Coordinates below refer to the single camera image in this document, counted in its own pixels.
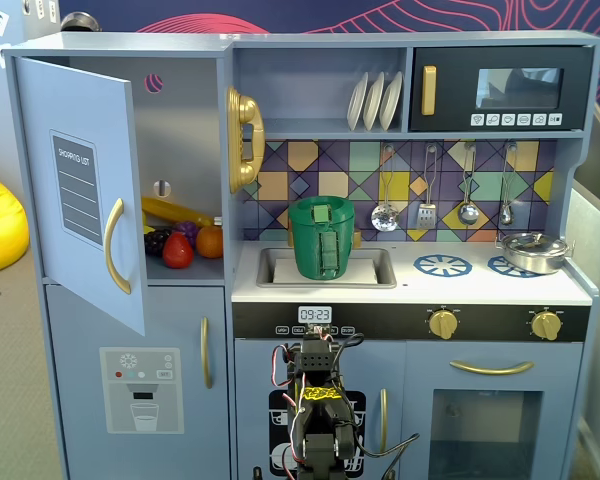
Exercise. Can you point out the cabinet door with shopping list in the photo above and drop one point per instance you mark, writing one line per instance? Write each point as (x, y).
(80, 110)

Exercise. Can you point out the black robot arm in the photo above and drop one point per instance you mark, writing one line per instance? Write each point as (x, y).
(315, 415)

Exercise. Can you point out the dishwasher door with dish print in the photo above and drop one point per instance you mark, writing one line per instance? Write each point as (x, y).
(250, 365)

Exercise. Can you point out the blue oven door with window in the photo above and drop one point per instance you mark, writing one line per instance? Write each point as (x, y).
(420, 380)

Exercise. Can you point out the fridge door with dispenser print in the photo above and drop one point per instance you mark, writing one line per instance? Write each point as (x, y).
(130, 320)

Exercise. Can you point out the blue wooden toy kitchen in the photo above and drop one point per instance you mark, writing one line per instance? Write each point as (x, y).
(320, 295)

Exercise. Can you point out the grey toy sink basin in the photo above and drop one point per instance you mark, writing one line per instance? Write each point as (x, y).
(380, 277)

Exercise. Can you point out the green plastic pitcher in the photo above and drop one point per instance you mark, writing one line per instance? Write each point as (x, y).
(305, 245)

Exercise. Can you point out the gold stove knob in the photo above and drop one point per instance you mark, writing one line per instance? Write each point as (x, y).
(546, 325)
(442, 324)

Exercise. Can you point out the steel toy skimmer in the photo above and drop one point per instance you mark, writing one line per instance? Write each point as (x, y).
(384, 218)

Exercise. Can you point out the orange toy fruit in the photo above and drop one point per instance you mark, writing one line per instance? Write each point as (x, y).
(210, 242)

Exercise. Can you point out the red toy strawberry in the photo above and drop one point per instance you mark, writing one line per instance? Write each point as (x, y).
(177, 252)

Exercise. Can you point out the steel toy slotted spatula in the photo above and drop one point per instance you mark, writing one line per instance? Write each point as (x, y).
(426, 216)

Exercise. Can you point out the purple toy grapes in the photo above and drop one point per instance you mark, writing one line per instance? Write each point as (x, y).
(186, 230)

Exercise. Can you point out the dark toy grapes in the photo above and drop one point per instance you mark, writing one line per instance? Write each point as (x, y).
(155, 241)

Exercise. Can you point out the yellow toy banana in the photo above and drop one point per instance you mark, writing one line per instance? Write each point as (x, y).
(172, 211)

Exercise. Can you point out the steel toy ladle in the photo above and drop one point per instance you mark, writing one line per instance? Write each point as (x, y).
(468, 214)

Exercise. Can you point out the steel toy spoon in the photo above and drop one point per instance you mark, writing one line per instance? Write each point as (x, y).
(506, 215)

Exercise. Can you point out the steel toy pot with lid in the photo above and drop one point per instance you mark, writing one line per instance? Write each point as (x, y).
(532, 252)

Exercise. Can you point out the gold toy telephone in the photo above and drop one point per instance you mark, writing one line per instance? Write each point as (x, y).
(247, 110)

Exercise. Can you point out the white toy plate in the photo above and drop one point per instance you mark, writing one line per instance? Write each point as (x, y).
(391, 102)
(373, 102)
(356, 102)

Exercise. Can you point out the yellow bean bag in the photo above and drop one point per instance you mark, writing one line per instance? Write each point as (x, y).
(0, 230)

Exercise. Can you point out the small camera circuit board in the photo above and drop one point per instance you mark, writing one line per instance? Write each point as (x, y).
(318, 328)

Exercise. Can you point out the white wall socket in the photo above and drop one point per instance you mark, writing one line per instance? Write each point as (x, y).
(40, 8)
(52, 10)

